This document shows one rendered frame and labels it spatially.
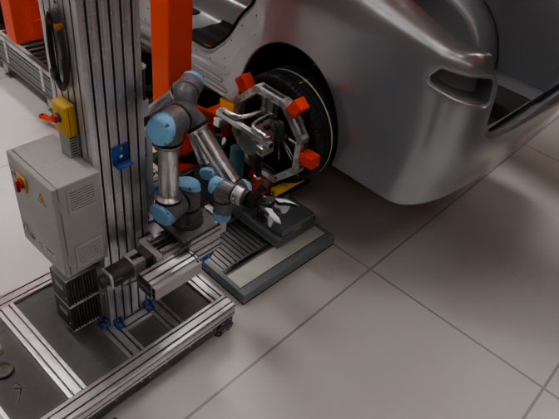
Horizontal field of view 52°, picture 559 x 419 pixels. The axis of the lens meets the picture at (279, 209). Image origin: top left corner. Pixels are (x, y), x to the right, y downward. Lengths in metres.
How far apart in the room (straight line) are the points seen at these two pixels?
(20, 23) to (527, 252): 4.13
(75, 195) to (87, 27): 0.64
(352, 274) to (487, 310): 0.87
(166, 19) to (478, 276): 2.53
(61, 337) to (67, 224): 0.85
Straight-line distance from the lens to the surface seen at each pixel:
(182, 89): 2.71
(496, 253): 4.31
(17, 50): 5.36
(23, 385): 2.98
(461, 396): 3.39
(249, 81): 3.32
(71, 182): 2.31
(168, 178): 2.39
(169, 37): 3.22
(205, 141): 2.36
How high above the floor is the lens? 2.62
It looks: 40 degrees down
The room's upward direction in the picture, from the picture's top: 8 degrees clockwise
